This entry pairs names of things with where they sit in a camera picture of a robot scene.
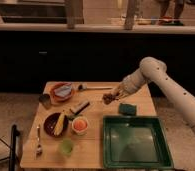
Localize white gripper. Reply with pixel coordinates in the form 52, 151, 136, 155
111, 71, 146, 100

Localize dark grape bunch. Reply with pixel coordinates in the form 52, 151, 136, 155
102, 93, 115, 105

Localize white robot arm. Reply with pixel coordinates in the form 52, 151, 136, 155
112, 57, 195, 133

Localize green plastic tray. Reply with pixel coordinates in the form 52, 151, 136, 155
103, 116, 173, 170

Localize green sponge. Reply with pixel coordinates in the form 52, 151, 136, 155
118, 103, 137, 116

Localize white cup with orange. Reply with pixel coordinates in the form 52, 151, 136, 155
72, 116, 89, 135

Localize blue cloth on plate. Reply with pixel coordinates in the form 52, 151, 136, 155
54, 84, 72, 97

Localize orange plate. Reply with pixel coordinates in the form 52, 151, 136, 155
50, 82, 74, 102

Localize yellow corn cob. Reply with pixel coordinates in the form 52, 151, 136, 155
54, 113, 65, 136

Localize green plastic cup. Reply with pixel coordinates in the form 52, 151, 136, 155
59, 139, 74, 156

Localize small metal cup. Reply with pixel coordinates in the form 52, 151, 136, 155
39, 94, 52, 109

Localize dark red bowl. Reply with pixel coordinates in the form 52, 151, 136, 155
43, 113, 69, 138

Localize person legs in background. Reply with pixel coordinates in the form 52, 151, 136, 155
158, 0, 185, 26

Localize metal fork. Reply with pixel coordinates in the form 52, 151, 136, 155
36, 125, 43, 157

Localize black handled knife block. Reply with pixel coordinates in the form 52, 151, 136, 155
70, 101, 90, 115

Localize black chair frame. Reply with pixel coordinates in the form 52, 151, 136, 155
0, 125, 20, 171

